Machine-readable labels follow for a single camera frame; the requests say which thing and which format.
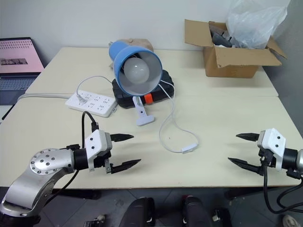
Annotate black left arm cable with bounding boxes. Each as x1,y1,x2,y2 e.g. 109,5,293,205
51,111,99,197

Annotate white light bulb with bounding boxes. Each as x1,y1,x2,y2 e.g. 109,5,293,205
123,57,151,84

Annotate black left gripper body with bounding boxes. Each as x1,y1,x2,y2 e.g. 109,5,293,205
93,151,114,175

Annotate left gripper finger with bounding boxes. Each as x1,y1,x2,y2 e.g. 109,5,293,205
111,159,142,175
110,133,134,143

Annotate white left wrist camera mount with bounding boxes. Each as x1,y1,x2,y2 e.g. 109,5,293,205
84,129,113,173

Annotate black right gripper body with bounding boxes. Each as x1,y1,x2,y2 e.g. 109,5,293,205
258,148,276,176

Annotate white power strip cable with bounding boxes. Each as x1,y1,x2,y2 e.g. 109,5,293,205
1,92,73,120

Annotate white shoe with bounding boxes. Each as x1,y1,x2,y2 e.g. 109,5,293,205
282,214,300,227

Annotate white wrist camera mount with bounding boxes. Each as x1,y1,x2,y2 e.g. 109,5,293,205
257,128,287,171
84,129,113,173

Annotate dark rounded shape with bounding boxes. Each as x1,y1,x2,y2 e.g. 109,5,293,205
127,197,156,227

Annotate clear plastic bag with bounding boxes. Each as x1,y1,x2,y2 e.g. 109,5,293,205
224,0,288,50

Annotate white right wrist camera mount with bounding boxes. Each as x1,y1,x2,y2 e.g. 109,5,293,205
257,128,287,171

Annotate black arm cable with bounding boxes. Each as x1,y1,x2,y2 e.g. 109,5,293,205
51,111,99,197
263,163,303,215

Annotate white inline cord switch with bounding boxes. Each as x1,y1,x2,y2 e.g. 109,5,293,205
181,142,198,155

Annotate white power strip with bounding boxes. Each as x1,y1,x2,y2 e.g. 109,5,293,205
65,89,118,118

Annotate grey laptop with pink screen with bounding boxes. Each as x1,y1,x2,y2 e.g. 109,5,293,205
0,37,45,105

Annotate brown cardboard box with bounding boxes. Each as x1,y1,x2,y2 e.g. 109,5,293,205
184,18,288,78

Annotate blue clamp desk lamp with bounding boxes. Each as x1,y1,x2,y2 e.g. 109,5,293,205
108,40,163,127

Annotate dark grey items in box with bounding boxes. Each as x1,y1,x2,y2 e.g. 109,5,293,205
209,22,240,48

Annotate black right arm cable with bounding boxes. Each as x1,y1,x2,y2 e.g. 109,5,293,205
263,163,303,215

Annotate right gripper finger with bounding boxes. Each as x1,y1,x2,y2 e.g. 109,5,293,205
236,133,260,143
227,157,265,176

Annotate black case with orange latch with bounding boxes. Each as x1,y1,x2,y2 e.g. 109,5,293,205
111,70,176,110

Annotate black chair caster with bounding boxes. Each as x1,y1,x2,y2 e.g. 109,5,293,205
212,207,232,223

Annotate white lamp cord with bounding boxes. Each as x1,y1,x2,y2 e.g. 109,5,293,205
76,75,202,155

